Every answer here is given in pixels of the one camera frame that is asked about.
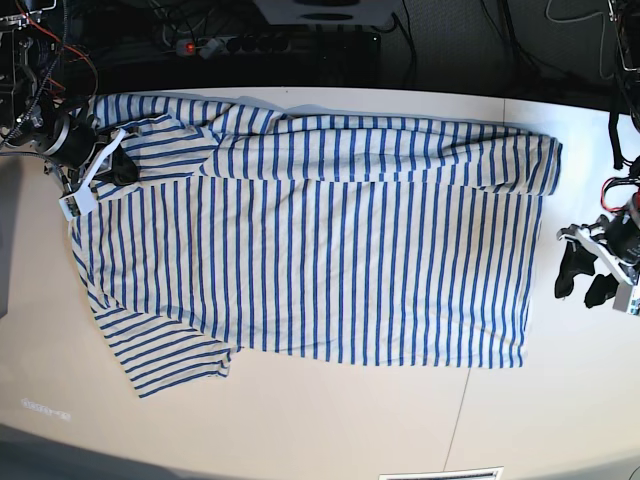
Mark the black box under table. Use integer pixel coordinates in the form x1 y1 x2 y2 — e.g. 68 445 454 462
314 25 381 88

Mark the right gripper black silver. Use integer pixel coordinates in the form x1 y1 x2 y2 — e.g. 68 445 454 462
47 113 139 186

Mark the blue white striped T-shirt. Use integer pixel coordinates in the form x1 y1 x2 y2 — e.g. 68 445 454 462
70 94 562 398

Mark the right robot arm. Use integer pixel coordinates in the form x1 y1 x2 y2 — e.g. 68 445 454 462
1 1 139 191

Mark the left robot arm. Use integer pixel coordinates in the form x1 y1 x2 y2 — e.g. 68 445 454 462
554 1 639 316

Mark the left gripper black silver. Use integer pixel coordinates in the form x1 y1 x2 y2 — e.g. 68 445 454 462
554 207 639 309

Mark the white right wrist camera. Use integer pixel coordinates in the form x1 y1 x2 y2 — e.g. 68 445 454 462
59 128 126 221

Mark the black power strip red switch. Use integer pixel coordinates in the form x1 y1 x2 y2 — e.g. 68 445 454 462
173 34 292 59

